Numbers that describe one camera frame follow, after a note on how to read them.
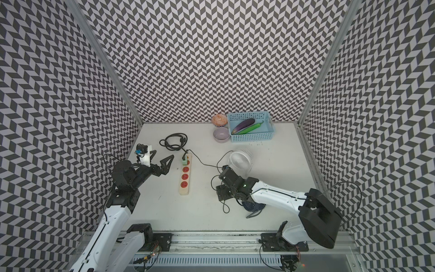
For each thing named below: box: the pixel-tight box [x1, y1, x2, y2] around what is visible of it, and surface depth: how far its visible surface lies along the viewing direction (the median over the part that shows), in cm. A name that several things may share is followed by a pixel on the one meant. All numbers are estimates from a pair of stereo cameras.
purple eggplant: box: [231, 117, 256, 135], surface depth 114 cm
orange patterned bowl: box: [211, 113, 229, 128], surface depth 121 cm
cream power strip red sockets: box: [178, 153, 193, 196], surface depth 91 cm
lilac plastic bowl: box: [212, 126, 230, 144], surface depth 110 cm
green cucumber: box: [235, 120, 264, 135], surface depth 114 cm
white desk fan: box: [228, 151, 254, 180], surface depth 93 cm
